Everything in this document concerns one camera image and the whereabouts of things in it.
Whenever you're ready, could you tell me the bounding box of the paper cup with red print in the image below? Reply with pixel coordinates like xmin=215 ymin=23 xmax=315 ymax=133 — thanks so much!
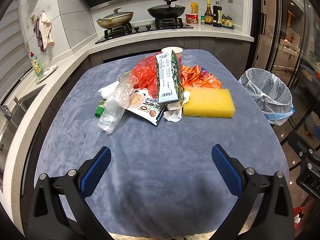
xmin=161 ymin=47 xmax=183 ymax=64

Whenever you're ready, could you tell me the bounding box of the chrome faucet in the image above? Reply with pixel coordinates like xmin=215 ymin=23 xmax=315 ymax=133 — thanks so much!
xmin=0 ymin=105 xmax=12 ymax=121

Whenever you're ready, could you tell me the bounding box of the black wok with lid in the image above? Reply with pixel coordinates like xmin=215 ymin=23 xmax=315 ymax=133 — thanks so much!
xmin=148 ymin=0 xmax=185 ymax=20

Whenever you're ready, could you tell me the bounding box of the dark soy sauce bottle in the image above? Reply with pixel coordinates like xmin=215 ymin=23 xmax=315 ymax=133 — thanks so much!
xmin=213 ymin=1 xmax=222 ymax=28

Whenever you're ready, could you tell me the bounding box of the steel kitchen sink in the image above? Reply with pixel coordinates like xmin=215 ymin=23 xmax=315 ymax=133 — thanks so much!
xmin=1 ymin=85 xmax=45 ymax=179

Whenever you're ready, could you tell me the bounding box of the white oatmeal food packet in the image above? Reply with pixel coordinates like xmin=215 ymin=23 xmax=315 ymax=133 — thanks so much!
xmin=127 ymin=89 xmax=166 ymax=126

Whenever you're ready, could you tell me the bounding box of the small green-lid spice jar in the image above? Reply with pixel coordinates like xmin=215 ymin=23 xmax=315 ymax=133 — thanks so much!
xmin=200 ymin=15 xmax=206 ymax=24

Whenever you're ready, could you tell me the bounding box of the glass sliding door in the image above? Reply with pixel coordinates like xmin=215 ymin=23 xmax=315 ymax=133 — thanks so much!
xmin=247 ymin=0 xmax=319 ymax=89

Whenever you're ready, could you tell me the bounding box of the trash bin with clear liner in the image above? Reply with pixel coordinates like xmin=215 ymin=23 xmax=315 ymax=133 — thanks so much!
xmin=239 ymin=68 xmax=295 ymax=126

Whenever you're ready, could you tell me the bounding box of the green dish soap bottle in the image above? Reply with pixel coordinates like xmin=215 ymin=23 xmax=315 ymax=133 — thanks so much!
xmin=30 ymin=52 xmax=43 ymax=77

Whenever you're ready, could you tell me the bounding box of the black gas stove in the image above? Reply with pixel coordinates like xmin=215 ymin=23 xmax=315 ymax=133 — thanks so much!
xmin=95 ymin=18 xmax=193 ymax=44

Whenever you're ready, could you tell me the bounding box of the red plastic bag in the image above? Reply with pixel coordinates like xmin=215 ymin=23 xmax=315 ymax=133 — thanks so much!
xmin=131 ymin=52 xmax=160 ymax=99

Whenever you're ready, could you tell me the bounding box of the brown sauce bottle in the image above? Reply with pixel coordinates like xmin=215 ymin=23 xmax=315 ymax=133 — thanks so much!
xmin=204 ymin=0 xmax=213 ymax=25

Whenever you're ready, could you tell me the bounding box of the green white milk carton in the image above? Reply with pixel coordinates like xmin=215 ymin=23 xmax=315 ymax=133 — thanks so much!
xmin=156 ymin=49 xmax=183 ymax=105

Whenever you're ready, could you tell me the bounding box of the condiment jar set on tray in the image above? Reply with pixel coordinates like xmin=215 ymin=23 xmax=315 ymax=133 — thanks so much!
xmin=221 ymin=14 xmax=234 ymax=30

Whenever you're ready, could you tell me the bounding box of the orange snack wrapper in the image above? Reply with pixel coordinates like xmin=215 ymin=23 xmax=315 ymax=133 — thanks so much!
xmin=181 ymin=65 xmax=222 ymax=89

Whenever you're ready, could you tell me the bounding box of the white paper towel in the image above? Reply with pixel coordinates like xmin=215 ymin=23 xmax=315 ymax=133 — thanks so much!
xmin=163 ymin=90 xmax=190 ymax=122

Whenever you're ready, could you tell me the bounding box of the beige frying pan with lid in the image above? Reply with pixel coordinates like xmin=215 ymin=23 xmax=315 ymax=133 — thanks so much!
xmin=96 ymin=7 xmax=134 ymax=29

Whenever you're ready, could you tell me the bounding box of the clear crushed plastic bottle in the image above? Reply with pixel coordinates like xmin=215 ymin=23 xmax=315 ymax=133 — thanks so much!
xmin=98 ymin=72 xmax=137 ymax=134

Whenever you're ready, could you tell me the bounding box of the yellow sponge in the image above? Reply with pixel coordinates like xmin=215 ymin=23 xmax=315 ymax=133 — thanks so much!
xmin=183 ymin=87 xmax=235 ymax=118

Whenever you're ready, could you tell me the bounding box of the white plate on counter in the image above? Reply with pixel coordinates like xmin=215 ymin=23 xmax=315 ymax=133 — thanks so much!
xmin=35 ymin=64 xmax=59 ymax=84

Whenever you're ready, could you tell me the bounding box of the red instant noodle cup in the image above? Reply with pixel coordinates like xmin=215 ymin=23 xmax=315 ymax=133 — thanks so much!
xmin=185 ymin=14 xmax=199 ymax=24

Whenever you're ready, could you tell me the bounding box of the yellow seasoning packet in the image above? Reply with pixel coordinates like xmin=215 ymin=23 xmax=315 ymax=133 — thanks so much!
xmin=190 ymin=2 xmax=199 ymax=14

